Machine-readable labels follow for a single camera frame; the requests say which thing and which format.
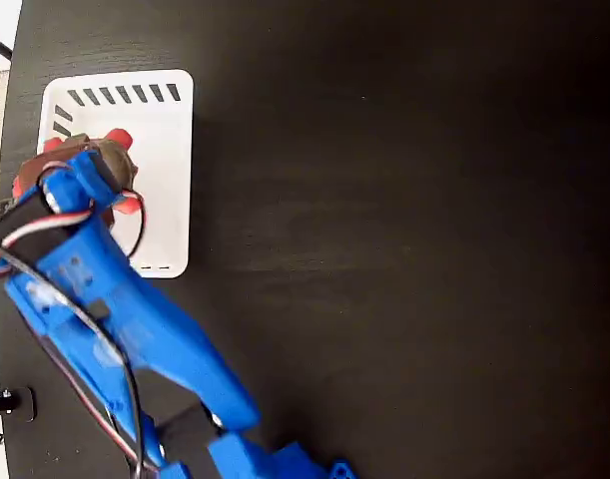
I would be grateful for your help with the red turtle toy silver shell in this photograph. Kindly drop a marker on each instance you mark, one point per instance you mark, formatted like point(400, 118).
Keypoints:
point(119, 137)

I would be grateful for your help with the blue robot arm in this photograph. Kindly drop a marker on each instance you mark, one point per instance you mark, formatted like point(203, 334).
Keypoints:
point(135, 324)

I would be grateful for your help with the white plastic basket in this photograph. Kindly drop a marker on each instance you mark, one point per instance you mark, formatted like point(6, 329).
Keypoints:
point(160, 125)

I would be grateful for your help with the black table clamp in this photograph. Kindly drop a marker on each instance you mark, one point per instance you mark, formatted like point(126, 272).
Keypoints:
point(20, 403)

